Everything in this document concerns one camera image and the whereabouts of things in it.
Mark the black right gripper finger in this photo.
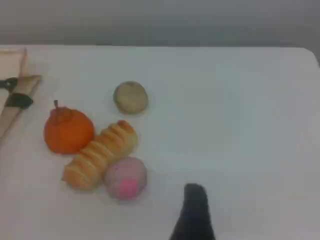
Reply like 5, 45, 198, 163
168, 183, 217, 240

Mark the long ridged golden bread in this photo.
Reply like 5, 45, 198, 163
61, 119, 139, 191

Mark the white canvas bag green handle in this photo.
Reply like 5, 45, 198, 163
0, 47, 42, 146

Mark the beige round toy bun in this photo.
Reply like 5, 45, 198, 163
112, 80, 150, 116

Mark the orange toy tangerine with stem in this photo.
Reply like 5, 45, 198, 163
43, 99, 96, 155

